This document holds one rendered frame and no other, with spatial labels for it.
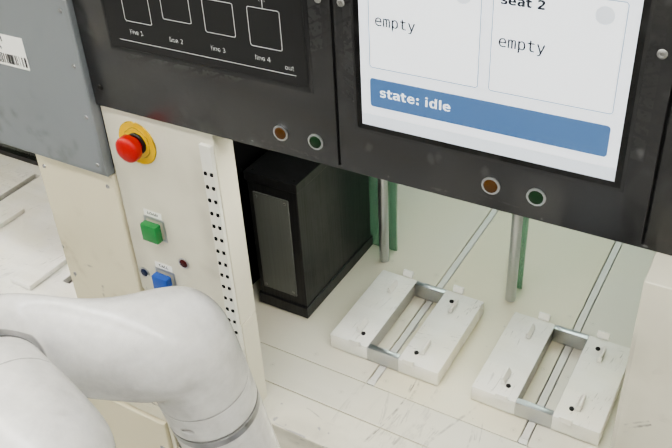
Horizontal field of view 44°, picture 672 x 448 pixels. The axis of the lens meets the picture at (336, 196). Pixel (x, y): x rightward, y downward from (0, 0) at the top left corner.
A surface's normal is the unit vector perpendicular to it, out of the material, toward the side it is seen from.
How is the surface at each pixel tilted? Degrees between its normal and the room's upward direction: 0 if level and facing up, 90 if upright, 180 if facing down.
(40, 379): 27
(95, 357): 77
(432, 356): 0
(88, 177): 90
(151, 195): 90
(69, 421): 36
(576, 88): 90
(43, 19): 90
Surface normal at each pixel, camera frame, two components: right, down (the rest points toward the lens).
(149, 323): 0.35, -0.36
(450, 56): -0.50, 0.50
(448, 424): -0.05, -0.83
